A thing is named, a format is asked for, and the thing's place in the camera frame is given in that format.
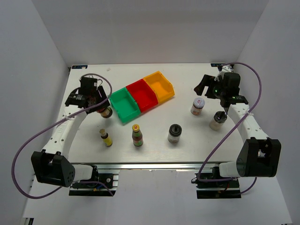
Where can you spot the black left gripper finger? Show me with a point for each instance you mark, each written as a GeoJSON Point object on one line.
{"type": "Point", "coordinates": [91, 109]}
{"type": "Point", "coordinates": [102, 97]}

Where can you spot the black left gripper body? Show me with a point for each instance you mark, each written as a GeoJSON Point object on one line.
{"type": "Point", "coordinates": [96, 96]}

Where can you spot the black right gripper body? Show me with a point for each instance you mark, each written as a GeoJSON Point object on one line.
{"type": "Point", "coordinates": [215, 90]}

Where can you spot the red cap dark sauce jar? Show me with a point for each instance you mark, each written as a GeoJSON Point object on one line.
{"type": "Point", "coordinates": [105, 112]}

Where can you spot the yellow cap sauce bottle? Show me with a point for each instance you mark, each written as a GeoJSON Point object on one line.
{"type": "Point", "coordinates": [137, 136]}

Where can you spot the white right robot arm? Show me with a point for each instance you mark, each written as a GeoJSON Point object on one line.
{"type": "Point", "coordinates": [259, 156]}

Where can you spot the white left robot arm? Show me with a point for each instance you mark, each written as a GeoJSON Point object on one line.
{"type": "Point", "coordinates": [51, 164]}

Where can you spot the green plastic bin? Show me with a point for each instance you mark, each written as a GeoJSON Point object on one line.
{"type": "Point", "coordinates": [124, 104]}

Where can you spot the right blue corner label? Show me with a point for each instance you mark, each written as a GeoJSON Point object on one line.
{"type": "Point", "coordinates": [216, 64]}

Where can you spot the blue corner label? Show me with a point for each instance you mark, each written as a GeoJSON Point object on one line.
{"type": "Point", "coordinates": [216, 64]}
{"type": "Point", "coordinates": [79, 67]}

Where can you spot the small yellow label bottle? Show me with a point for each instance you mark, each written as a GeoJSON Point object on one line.
{"type": "Point", "coordinates": [105, 137]}

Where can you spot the black lid white powder jar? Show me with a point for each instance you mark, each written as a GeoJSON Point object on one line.
{"type": "Point", "coordinates": [218, 120]}

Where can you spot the left blue corner label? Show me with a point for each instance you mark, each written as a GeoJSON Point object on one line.
{"type": "Point", "coordinates": [79, 67]}

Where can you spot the yellow plastic bin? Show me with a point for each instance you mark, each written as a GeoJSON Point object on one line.
{"type": "Point", "coordinates": [161, 86]}

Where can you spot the red plastic bin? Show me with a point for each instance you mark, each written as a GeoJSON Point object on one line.
{"type": "Point", "coordinates": [143, 95]}

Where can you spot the black lid spice jar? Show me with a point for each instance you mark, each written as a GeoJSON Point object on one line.
{"type": "Point", "coordinates": [174, 134]}

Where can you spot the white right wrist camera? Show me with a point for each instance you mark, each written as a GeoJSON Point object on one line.
{"type": "Point", "coordinates": [222, 70]}

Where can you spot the aluminium front rail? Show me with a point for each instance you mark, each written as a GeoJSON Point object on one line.
{"type": "Point", "coordinates": [145, 166]}

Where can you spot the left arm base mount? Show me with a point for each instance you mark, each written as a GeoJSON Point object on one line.
{"type": "Point", "coordinates": [102, 184]}

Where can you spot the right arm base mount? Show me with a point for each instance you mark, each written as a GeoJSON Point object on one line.
{"type": "Point", "coordinates": [217, 190]}

